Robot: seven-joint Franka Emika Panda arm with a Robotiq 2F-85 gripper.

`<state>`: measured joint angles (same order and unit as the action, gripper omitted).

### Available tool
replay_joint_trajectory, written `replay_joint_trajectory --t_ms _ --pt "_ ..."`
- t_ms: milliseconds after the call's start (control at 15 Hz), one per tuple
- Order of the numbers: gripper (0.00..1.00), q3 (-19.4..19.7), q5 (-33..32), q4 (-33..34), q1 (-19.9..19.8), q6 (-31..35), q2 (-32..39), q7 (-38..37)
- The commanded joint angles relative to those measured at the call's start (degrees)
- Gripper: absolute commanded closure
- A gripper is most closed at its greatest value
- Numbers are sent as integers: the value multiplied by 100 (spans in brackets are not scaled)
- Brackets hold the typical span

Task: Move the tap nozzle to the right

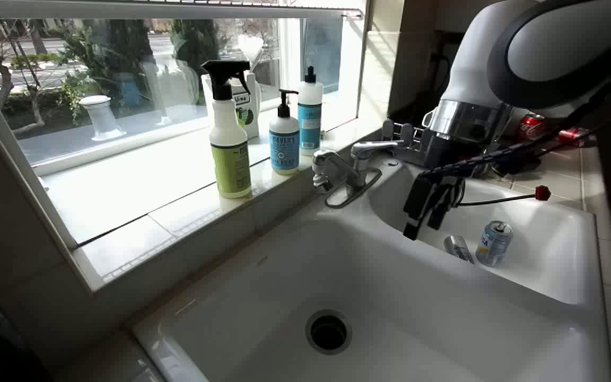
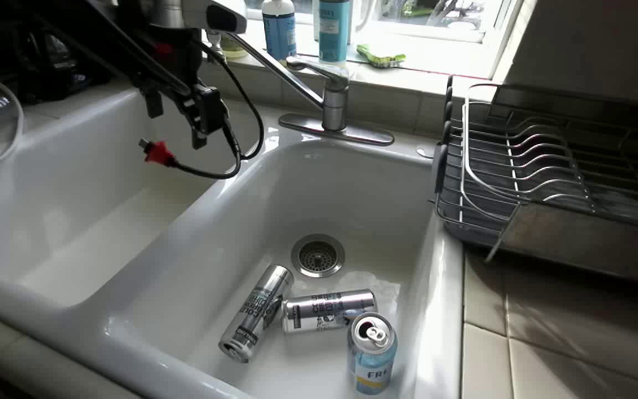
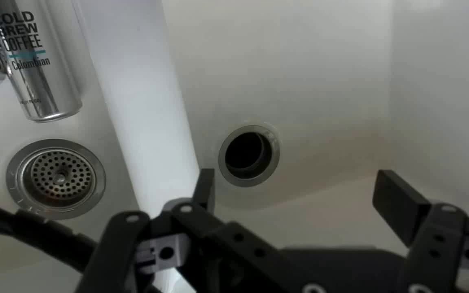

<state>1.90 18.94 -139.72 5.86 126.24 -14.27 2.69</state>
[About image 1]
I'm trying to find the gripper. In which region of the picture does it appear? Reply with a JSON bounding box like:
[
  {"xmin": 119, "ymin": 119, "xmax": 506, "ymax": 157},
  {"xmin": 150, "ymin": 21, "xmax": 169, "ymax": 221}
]
[{"xmin": 403, "ymin": 128, "xmax": 492, "ymax": 241}]

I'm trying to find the chrome tap lever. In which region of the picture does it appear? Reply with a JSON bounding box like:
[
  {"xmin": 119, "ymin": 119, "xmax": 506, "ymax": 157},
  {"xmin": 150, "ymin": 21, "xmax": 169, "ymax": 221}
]
[{"xmin": 350, "ymin": 140, "xmax": 405, "ymax": 160}]

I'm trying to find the chrome tap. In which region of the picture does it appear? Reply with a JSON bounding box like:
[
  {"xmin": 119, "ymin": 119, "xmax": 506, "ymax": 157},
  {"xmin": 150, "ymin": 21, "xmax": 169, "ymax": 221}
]
[{"xmin": 312, "ymin": 139, "xmax": 405, "ymax": 210}]

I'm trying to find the silver can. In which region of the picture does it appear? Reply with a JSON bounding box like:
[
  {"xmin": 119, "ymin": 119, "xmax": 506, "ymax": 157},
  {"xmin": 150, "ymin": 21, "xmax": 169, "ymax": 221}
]
[{"xmin": 443, "ymin": 235, "xmax": 475, "ymax": 265}]

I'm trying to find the blue and white can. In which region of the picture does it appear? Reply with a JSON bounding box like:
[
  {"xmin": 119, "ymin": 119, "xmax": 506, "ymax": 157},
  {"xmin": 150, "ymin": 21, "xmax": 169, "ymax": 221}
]
[{"xmin": 475, "ymin": 220, "xmax": 514, "ymax": 267}]

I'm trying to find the white double sink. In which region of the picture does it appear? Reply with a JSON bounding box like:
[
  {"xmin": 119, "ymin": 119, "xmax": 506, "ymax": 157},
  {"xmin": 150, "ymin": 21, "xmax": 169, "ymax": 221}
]
[{"xmin": 133, "ymin": 156, "xmax": 611, "ymax": 382}]

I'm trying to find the red can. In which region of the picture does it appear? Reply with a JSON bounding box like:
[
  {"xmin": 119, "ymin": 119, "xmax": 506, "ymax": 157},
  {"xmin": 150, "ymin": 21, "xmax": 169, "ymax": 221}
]
[
  {"xmin": 517, "ymin": 113, "xmax": 548, "ymax": 142},
  {"xmin": 557, "ymin": 127, "xmax": 590, "ymax": 143}
]

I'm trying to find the blue dish soap bottle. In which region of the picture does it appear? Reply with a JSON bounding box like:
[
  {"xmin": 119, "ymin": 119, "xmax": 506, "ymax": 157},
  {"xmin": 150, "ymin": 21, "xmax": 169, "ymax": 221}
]
[{"xmin": 297, "ymin": 65, "xmax": 324, "ymax": 157}]

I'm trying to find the blue pump soap bottle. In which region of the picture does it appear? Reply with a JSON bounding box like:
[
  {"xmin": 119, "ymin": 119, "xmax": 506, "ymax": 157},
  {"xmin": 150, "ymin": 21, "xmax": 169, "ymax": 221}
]
[{"xmin": 269, "ymin": 89, "xmax": 301, "ymax": 176}]

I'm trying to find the white jug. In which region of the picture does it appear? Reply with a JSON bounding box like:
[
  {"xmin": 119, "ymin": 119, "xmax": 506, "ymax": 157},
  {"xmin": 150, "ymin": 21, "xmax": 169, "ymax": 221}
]
[{"xmin": 201, "ymin": 71, "xmax": 263, "ymax": 140}]

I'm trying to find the green spray bottle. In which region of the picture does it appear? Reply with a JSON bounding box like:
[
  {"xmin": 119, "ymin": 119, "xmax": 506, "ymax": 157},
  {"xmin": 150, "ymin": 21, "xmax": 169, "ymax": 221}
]
[{"xmin": 200, "ymin": 59, "xmax": 254, "ymax": 199}]

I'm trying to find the window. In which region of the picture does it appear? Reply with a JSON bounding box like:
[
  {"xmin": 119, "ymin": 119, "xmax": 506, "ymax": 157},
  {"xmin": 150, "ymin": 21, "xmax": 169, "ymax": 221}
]
[{"xmin": 0, "ymin": 0, "xmax": 370, "ymax": 177}]

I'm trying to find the metal wire rack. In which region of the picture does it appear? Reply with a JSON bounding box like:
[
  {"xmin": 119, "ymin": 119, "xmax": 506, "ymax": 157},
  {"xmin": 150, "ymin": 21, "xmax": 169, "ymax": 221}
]
[{"xmin": 381, "ymin": 119, "xmax": 429, "ymax": 166}]

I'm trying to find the white garden pedestal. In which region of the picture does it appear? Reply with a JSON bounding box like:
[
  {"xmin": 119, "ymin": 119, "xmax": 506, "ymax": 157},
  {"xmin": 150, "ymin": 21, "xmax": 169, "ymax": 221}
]
[{"xmin": 79, "ymin": 95, "xmax": 127, "ymax": 142}]

